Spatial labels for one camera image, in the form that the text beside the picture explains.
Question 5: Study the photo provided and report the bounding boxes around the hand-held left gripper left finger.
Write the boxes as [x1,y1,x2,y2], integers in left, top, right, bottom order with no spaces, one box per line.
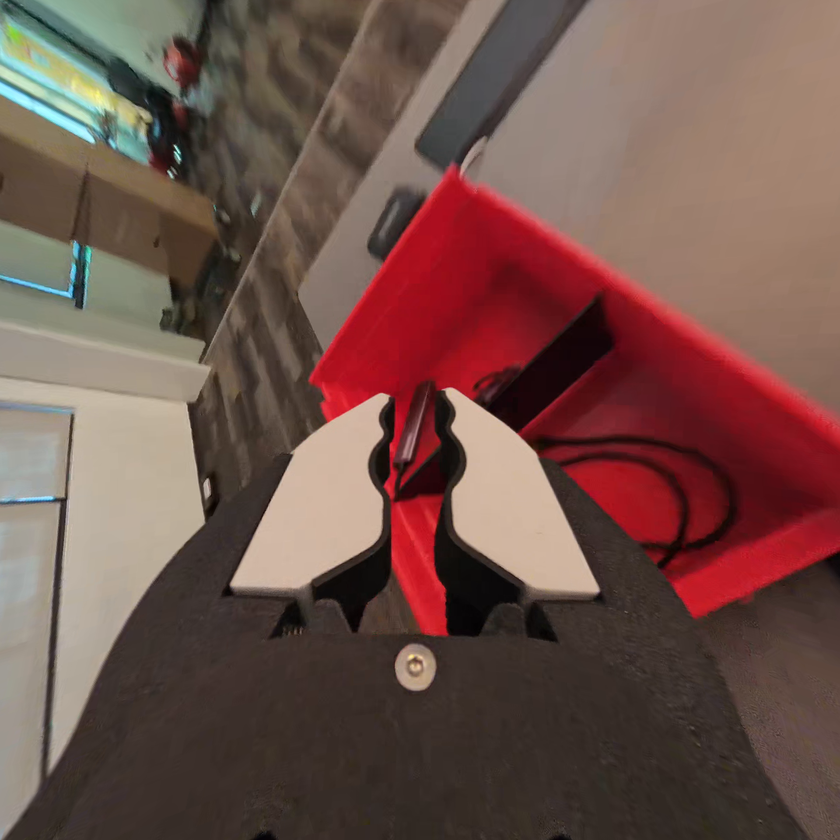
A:
[228,392,395,599]

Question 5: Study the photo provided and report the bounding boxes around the dark phone on table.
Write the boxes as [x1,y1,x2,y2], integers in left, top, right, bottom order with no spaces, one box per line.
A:
[415,0,592,168]

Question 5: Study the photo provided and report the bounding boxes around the plain brown cardboard box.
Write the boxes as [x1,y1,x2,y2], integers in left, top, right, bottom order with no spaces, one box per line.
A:
[75,147,219,290]

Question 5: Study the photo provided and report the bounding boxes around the black bin divider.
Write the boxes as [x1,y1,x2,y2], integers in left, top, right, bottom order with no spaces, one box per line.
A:
[394,295,614,503]

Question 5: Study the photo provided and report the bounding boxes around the grey usb hub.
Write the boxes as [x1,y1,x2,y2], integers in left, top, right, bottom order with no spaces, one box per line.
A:
[392,381,438,468]

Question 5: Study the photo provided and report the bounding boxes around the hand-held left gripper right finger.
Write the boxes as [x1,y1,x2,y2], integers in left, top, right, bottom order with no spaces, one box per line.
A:
[434,387,602,603]

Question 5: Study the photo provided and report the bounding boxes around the red plastic bin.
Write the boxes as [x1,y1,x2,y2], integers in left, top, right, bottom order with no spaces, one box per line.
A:
[308,164,840,634]

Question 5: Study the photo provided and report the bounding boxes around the thin black hub cable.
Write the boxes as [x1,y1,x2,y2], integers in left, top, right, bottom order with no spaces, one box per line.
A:
[472,366,522,403]

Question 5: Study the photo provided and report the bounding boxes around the black usb-c cable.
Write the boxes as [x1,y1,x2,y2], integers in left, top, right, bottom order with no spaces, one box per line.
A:
[535,433,737,571]

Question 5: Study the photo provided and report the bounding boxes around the black charger cube with display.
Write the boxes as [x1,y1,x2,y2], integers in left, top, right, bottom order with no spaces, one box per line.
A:
[367,187,427,260]

